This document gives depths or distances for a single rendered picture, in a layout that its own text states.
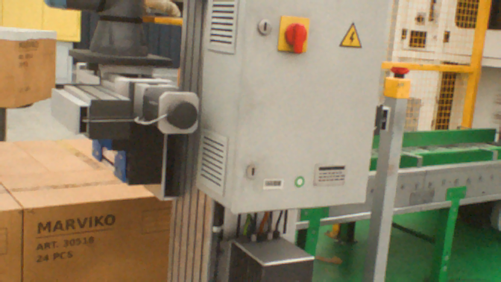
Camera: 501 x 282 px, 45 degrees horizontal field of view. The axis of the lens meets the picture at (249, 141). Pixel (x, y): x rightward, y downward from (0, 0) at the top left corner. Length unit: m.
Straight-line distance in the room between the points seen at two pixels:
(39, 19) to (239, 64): 8.37
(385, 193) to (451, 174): 0.65
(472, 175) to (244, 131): 1.97
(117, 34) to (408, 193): 1.55
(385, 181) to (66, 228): 1.14
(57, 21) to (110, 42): 7.94
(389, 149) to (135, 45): 1.07
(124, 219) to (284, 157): 0.96
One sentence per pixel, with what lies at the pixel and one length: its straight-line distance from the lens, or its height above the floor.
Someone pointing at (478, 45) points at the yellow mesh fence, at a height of 1.14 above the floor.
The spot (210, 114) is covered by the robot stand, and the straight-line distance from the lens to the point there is 1.34.
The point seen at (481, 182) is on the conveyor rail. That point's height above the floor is 0.50.
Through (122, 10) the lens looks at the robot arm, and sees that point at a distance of 1.64.
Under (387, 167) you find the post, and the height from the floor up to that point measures 0.67.
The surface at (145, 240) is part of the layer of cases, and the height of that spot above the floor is 0.38.
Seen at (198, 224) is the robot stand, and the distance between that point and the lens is 1.53.
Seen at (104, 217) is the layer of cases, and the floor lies 0.48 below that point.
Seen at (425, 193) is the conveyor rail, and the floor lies 0.48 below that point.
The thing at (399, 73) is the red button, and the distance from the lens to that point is 2.28.
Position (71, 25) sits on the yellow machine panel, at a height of 0.95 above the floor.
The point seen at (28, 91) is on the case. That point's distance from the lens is 3.60.
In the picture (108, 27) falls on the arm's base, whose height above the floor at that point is 1.11.
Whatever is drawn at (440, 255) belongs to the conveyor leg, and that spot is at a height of 0.16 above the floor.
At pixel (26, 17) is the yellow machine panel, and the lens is 9.50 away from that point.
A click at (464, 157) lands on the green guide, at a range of 3.16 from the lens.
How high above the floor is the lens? 1.14
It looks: 11 degrees down
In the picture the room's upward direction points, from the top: 5 degrees clockwise
